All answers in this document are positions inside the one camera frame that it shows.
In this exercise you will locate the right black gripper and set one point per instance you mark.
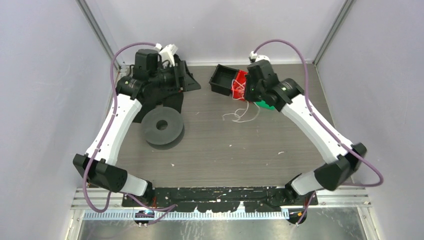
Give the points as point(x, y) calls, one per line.
point(248, 96)

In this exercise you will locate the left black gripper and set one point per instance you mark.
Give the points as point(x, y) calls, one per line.
point(187, 82)

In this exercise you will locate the grey plastic cable spool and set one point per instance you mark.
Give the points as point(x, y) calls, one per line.
point(163, 128)

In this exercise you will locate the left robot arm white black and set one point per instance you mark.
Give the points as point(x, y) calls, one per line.
point(98, 165)

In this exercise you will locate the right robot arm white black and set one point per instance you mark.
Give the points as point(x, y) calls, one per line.
point(340, 155)

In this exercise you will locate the green plastic bin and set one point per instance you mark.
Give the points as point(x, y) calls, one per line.
point(263, 104)

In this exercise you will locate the black cloth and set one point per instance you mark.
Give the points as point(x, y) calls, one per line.
point(150, 97)

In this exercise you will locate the red plastic bin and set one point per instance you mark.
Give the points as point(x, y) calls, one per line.
point(238, 86)

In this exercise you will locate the black plastic bin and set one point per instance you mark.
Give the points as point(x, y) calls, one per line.
point(222, 78)

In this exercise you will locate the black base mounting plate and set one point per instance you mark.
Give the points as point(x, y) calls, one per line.
point(254, 199)

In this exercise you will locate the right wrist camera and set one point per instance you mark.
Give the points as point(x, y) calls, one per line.
point(254, 57)

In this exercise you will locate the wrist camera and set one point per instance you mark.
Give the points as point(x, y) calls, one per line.
point(254, 57)
point(149, 61)

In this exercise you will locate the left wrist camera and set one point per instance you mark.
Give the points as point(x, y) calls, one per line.
point(149, 61)

